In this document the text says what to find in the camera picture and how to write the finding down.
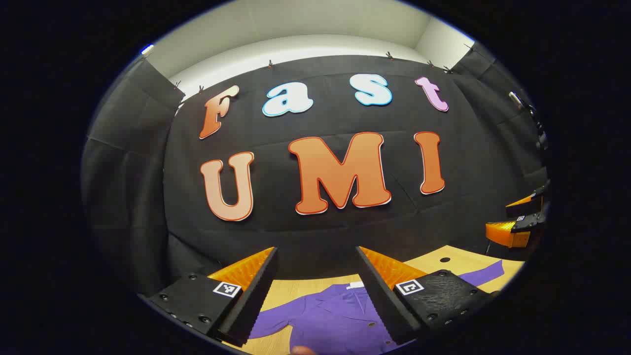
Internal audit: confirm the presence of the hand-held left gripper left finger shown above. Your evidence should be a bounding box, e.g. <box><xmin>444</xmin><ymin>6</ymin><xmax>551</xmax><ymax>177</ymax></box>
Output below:
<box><xmin>147</xmin><ymin>247</ymin><xmax>279</xmax><ymax>347</ymax></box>

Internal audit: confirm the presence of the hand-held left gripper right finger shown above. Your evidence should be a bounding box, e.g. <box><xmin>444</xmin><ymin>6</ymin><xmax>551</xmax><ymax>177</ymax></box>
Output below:
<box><xmin>356</xmin><ymin>246</ymin><xmax>499</xmax><ymax>346</ymax></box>

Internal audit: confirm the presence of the purple knit cardigan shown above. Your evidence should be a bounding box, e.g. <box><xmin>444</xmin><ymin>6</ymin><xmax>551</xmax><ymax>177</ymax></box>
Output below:
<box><xmin>249</xmin><ymin>260</ymin><xmax>506</xmax><ymax>355</ymax></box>

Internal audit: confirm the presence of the black metal stand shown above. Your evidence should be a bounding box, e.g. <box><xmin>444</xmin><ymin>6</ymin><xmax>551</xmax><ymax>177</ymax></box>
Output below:
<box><xmin>509</xmin><ymin>90</ymin><xmax>549</xmax><ymax>151</ymax></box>

